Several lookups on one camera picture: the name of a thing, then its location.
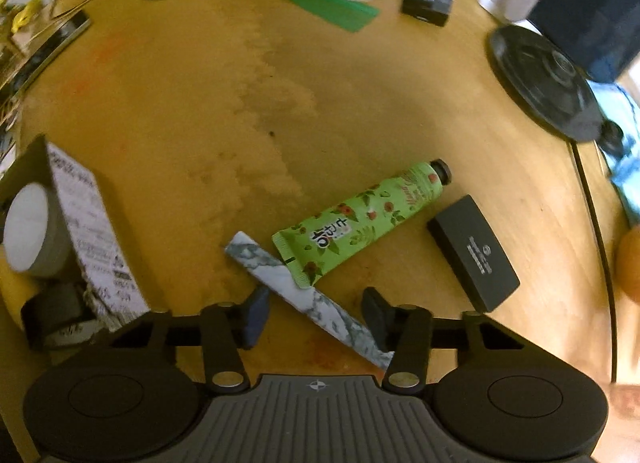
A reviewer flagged green hand cream tube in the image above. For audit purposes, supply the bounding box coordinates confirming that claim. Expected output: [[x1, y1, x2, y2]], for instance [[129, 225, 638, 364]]
[[272, 159, 453, 290]]

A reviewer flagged black kettle base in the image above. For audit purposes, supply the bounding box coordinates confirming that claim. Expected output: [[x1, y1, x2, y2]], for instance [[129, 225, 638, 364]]
[[489, 25, 608, 141]]

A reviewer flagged marble patterned stick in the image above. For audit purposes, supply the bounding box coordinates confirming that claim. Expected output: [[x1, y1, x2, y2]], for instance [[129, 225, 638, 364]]
[[223, 231, 396, 371]]

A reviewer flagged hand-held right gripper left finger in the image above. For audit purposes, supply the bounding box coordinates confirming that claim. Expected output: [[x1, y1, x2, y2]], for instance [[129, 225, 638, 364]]
[[107, 285, 272, 391]]

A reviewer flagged small black box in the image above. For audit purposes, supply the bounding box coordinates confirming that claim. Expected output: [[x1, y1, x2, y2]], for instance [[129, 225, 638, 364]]
[[426, 194, 521, 313]]

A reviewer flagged green plastic strip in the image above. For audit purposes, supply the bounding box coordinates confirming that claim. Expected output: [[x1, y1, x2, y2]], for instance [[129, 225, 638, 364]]
[[260, 0, 379, 34]]

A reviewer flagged black kettle base cable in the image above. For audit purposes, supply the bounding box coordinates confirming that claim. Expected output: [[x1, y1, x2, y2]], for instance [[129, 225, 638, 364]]
[[570, 138, 621, 384]]

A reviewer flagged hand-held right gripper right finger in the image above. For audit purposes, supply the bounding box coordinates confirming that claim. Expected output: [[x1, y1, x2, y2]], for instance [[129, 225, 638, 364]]
[[362, 286, 526, 391]]

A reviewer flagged blue packet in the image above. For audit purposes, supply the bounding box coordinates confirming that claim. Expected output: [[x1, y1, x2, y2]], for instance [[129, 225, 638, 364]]
[[585, 78, 640, 228]]

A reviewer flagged small black knob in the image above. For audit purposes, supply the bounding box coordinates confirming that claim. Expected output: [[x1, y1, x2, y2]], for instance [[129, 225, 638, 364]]
[[597, 121, 624, 156]]

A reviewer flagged black cylindrical adapter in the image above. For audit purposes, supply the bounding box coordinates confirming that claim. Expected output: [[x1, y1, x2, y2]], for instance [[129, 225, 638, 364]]
[[401, 0, 455, 27]]

